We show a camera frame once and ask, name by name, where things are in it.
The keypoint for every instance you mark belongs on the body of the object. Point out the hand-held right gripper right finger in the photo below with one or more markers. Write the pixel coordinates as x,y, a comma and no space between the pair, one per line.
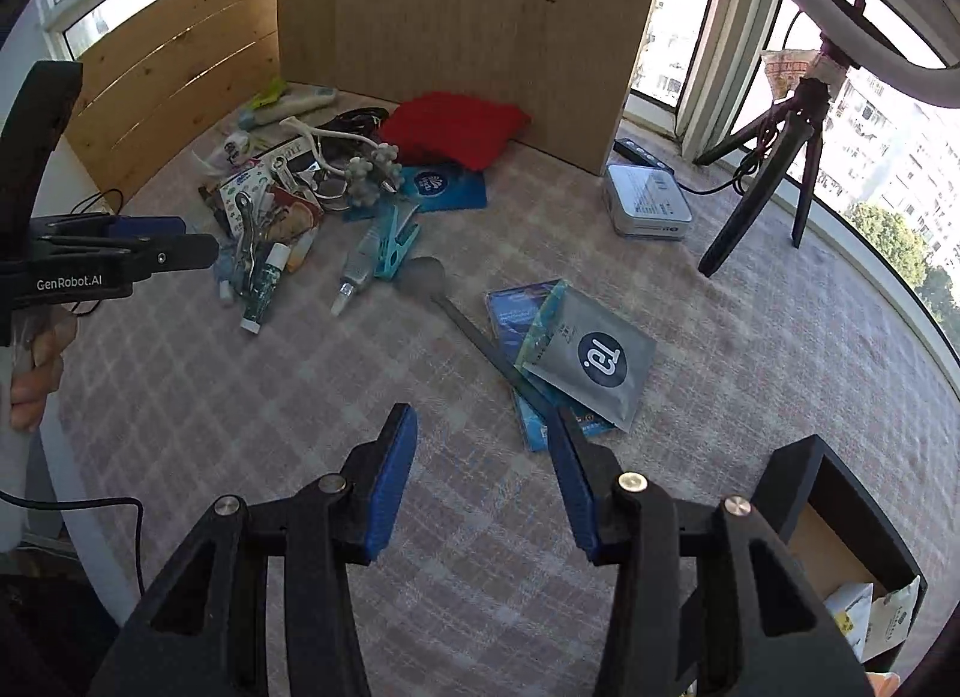
577,494

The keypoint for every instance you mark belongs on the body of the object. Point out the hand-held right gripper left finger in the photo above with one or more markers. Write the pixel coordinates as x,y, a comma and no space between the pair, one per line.
394,487

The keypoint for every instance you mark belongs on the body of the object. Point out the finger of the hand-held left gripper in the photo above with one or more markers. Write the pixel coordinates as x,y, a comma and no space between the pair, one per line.
150,224
180,253

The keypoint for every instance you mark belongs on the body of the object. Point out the black container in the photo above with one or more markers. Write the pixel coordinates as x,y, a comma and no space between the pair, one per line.
840,472

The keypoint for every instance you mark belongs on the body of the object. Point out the person's left hand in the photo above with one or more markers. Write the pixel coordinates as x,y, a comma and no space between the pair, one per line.
37,389

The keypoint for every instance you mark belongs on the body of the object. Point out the small green tube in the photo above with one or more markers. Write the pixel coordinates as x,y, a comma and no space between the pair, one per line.
262,288

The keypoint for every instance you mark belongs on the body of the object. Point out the printed snack packet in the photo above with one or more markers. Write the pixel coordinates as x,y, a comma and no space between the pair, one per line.
292,213

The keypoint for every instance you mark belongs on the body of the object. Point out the grey sachet round logo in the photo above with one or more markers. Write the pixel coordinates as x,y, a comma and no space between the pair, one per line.
600,359

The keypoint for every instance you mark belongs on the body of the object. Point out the teal edged sachet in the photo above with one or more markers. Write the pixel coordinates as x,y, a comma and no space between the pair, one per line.
544,326

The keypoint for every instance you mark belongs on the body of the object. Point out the clear glue tube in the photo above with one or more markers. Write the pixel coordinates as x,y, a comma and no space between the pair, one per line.
352,277

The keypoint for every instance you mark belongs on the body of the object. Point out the blue flat packet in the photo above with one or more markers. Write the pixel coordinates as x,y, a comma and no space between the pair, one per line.
510,314

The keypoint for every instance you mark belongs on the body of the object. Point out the white green plastic item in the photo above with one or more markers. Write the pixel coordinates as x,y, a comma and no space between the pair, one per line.
300,101

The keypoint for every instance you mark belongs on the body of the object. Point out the teal clothespin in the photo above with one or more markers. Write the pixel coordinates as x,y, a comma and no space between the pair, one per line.
394,247

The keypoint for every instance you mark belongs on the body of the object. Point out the blue card packet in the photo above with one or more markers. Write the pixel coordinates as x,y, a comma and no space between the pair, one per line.
442,189

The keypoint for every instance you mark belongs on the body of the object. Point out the white square device box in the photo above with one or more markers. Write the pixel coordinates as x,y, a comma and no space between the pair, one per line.
645,202

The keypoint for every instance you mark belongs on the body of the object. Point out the red cloth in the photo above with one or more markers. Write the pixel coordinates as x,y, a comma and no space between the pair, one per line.
457,127

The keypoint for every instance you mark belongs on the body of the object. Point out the black power strip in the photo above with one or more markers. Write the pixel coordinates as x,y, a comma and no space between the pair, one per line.
637,151

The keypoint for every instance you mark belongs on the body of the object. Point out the plywood board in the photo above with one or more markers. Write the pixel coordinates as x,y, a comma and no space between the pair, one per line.
465,7

